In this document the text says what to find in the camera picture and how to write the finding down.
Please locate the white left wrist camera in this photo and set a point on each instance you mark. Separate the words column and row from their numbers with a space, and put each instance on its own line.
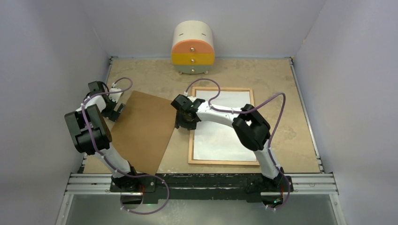
column 115, row 94

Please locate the round three-drawer mini cabinet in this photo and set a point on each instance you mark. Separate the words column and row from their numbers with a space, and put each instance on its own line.
column 192, row 49

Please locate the wooden picture frame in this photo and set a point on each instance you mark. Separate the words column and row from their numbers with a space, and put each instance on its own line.
column 224, row 162

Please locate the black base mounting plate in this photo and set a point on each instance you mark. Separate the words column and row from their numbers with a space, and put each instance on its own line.
column 251, row 187

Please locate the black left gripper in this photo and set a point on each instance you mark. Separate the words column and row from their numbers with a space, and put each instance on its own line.
column 112, row 115

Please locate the brown hardboard backing board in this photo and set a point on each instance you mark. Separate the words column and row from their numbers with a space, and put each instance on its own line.
column 143, row 130

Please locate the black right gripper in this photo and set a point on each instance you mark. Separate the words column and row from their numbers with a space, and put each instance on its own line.
column 180, row 122

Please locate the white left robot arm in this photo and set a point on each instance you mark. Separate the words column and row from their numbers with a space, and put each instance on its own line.
column 91, row 135

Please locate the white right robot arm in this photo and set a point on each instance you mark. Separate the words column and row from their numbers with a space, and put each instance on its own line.
column 251, row 128

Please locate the aluminium extrusion rail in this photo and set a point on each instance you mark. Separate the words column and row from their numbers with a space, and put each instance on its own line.
column 303, row 184

